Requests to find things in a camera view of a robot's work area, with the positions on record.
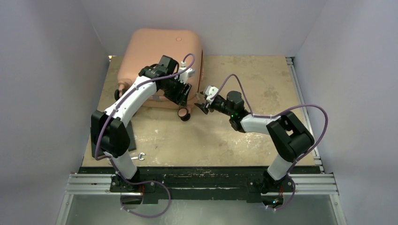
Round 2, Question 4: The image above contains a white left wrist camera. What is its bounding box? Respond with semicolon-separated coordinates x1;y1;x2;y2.
175;61;195;84

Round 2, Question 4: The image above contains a pink suitcase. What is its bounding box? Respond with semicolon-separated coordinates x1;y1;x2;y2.
114;28;203;121

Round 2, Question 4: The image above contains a black flat notebook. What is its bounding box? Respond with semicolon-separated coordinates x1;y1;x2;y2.
91;121;137;157

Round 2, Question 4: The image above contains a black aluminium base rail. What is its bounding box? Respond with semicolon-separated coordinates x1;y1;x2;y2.
66;166;338;207

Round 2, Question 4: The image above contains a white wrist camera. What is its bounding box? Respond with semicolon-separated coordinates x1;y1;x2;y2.
202;85;219;104
175;61;195;84

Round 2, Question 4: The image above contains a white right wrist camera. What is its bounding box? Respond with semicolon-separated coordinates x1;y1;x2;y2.
202;85;219;104

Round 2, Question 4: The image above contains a silver wrench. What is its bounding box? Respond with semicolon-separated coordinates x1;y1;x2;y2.
131;152;146;161

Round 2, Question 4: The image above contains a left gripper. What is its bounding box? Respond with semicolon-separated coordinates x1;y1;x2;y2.
160;75;191;107

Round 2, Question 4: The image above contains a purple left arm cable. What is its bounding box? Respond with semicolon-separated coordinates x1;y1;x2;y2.
93;53;172;218

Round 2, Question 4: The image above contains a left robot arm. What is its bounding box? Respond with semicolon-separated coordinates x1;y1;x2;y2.
90;53;195;192

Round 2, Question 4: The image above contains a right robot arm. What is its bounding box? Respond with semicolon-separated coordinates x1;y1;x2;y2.
196;87;315;191

